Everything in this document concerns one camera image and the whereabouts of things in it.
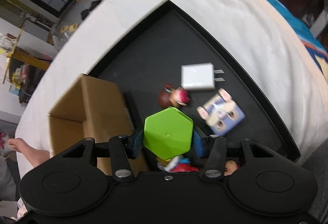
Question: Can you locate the red spider figure toy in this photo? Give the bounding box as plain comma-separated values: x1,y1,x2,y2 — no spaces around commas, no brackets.
156,155,200,173

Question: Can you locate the green hexagonal container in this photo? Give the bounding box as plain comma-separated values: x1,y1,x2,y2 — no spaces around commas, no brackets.
143,107,194,160

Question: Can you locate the purple rabbit cube toy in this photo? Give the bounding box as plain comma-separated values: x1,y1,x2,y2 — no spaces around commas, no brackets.
196,88,245,137

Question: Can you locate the brown-haired doll figurine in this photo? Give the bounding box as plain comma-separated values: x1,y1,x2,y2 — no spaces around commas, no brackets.
158,84,190,109

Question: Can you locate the brown cardboard box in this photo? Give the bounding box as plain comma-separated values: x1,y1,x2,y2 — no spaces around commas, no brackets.
48,73,150,176

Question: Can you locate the white USB wall charger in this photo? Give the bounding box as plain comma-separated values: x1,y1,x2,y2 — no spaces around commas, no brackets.
181,63,225,91

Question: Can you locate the black rectangular tray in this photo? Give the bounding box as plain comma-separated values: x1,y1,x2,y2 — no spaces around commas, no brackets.
90,0,301,161

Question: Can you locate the person's bare left foot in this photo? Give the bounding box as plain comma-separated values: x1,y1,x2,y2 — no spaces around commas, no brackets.
8,138,50,168

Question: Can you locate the white bed blanket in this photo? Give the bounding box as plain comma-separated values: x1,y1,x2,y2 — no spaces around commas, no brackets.
16,0,327,163

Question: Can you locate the yellow slipper pair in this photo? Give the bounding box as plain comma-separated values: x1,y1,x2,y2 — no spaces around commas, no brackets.
60,23,78,34

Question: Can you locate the yellow round side table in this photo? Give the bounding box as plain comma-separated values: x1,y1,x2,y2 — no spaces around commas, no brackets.
2,28,51,84

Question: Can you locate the black slipper pair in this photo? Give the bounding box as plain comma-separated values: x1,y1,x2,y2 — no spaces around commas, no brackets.
81,0,102,21

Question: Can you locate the blue patterned bed sheet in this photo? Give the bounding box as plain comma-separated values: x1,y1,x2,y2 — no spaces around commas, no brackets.
266,0,327,62

